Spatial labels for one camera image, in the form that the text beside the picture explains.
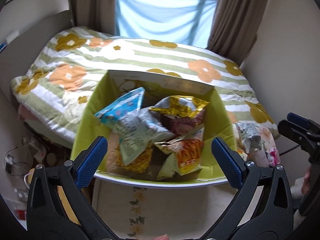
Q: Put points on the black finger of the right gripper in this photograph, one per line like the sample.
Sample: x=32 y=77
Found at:
x=302 y=131

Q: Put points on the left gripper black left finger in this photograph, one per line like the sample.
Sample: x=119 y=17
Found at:
x=57 y=208

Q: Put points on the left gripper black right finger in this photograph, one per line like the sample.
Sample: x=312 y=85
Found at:
x=262 y=207

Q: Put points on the white plastic snack bag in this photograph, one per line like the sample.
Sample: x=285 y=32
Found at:
x=137 y=130

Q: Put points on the gold yellow snack bag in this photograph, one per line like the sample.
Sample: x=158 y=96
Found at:
x=180 y=105

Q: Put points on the blue illustrated snack bag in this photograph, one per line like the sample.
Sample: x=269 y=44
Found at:
x=126 y=103

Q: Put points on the person left hand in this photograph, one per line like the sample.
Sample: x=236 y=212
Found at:
x=162 y=237

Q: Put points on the pink floral snack bag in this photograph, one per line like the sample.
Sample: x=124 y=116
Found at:
x=262 y=148

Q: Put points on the grey printed snack bag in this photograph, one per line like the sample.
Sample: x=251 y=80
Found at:
x=249 y=136

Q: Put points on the orange noodle snack bag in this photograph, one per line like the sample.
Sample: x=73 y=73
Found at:
x=184 y=154

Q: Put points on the dark red snack bag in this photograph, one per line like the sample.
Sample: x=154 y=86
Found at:
x=181 y=126

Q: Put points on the floral striped quilt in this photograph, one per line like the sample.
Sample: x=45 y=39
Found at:
x=58 y=84

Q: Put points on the yellow-green cardboard box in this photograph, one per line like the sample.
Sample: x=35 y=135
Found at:
x=144 y=169

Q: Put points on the brown right curtain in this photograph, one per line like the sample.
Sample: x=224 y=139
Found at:
x=234 y=28

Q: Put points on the brown curtain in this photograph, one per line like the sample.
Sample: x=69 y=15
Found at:
x=99 y=15
x=234 y=28

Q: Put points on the grey bed headboard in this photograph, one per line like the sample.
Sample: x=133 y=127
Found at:
x=18 y=56

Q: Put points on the blue pack on headboard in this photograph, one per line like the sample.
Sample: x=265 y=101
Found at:
x=2 y=46

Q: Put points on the light blue window cloth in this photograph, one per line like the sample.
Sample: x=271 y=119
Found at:
x=186 y=22

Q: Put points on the brown left curtain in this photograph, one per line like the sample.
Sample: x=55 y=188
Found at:
x=99 y=15

